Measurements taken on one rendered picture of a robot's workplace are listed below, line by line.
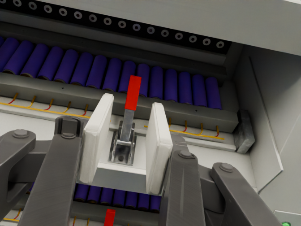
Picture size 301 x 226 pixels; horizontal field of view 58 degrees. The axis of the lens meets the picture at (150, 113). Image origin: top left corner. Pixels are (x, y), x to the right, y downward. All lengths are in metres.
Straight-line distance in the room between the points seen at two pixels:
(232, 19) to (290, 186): 0.20
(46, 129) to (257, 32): 0.24
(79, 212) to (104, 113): 0.31
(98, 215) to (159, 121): 0.31
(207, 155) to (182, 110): 0.06
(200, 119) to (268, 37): 0.13
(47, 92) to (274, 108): 0.26
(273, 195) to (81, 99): 0.25
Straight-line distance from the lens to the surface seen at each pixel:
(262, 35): 0.27
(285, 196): 0.35
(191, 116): 0.34
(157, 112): 0.17
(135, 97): 0.28
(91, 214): 0.45
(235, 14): 0.25
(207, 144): 0.34
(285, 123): 0.31
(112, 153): 0.29
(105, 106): 0.16
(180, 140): 0.16
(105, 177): 0.32
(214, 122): 0.35
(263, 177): 0.33
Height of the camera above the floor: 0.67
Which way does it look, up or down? 27 degrees down
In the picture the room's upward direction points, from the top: 13 degrees clockwise
